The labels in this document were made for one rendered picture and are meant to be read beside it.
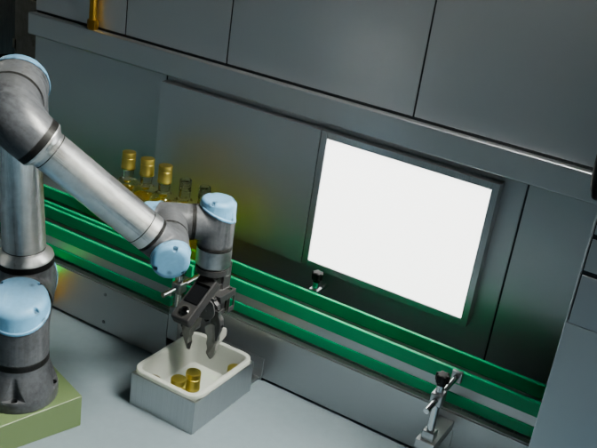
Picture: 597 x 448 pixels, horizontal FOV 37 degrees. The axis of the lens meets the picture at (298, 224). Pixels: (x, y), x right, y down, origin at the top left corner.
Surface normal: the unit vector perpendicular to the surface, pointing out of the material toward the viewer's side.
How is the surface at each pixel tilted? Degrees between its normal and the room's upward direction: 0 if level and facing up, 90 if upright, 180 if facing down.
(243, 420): 0
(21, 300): 11
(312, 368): 90
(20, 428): 90
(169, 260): 93
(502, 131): 90
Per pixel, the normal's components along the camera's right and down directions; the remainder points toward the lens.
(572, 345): -0.51, 0.27
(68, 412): 0.66, 0.37
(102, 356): 0.14, -0.91
